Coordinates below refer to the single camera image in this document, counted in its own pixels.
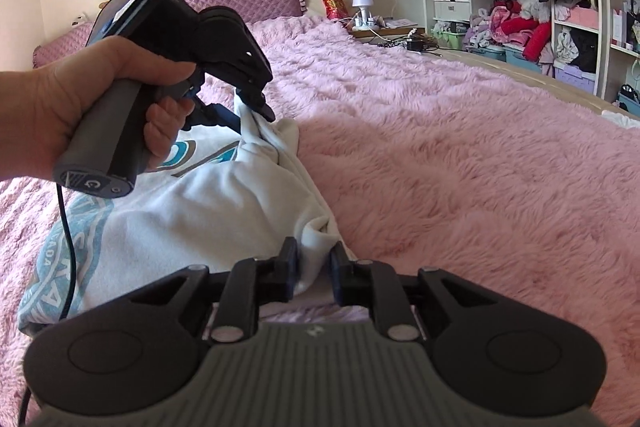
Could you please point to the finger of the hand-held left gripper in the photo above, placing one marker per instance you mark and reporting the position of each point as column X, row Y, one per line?
column 257, row 108
column 220, row 117

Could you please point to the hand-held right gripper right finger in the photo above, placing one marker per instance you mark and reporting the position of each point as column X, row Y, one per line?
column 340, row 279

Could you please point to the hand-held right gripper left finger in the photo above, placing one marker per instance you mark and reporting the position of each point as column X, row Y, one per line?
column 287, row 277

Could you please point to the white power strip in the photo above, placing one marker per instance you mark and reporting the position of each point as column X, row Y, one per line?
column 367, row 26

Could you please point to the white table lamp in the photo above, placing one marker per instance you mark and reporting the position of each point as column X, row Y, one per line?
column 363, row 0

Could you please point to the person's left hand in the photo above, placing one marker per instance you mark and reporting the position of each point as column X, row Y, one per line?
column 75, row 82

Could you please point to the pile of colourful clothes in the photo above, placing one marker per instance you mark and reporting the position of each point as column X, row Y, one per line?
column 515, row 22

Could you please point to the white storage box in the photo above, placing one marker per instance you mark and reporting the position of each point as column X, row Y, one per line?
column 450, row 10

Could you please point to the green storage bin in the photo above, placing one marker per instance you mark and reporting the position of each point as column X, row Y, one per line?
column 445, row 37

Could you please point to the pink box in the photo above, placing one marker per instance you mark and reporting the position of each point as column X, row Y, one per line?
column 584, row 16

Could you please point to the white sweatshirt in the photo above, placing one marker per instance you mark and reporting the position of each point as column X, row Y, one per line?
column 210, row 207

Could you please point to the red snack bag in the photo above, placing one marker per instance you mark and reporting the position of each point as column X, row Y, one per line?
column 334, row 7

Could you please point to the beige bed edge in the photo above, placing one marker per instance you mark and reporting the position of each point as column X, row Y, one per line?
column 550, row 89

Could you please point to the wooden nightstand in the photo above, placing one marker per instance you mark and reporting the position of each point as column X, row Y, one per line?
column 385, row 33

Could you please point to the blue storage bin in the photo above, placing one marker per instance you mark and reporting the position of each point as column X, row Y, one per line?
column 487, row 53
column 520, row 58

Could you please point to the purple storage bin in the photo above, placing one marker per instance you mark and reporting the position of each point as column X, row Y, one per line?
column 575, row 78

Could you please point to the pink fluffy blanket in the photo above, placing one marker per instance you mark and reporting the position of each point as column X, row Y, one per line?
column 450, row 182

